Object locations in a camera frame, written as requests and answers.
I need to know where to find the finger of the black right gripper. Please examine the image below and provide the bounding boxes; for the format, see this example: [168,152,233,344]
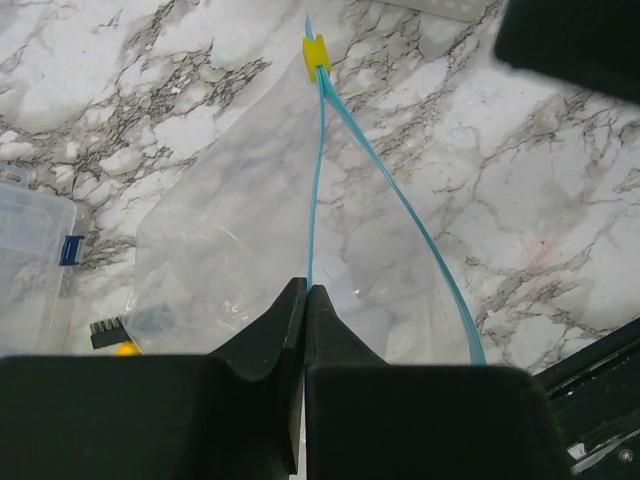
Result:
[494,0,639,104]

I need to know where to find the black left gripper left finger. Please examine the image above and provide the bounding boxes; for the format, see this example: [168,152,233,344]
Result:
[1,278,307,479]

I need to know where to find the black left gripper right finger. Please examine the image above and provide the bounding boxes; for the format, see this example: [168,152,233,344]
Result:
[305,286,571,479]

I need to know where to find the clear zip top bag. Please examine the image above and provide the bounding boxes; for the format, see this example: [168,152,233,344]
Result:
[124,28,486,365]

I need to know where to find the black yellow brush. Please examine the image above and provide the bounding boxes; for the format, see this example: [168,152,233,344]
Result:
[89,316,140,357]

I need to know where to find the clear plastic storage box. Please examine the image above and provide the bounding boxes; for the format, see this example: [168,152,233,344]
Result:
[1,163,84,357]

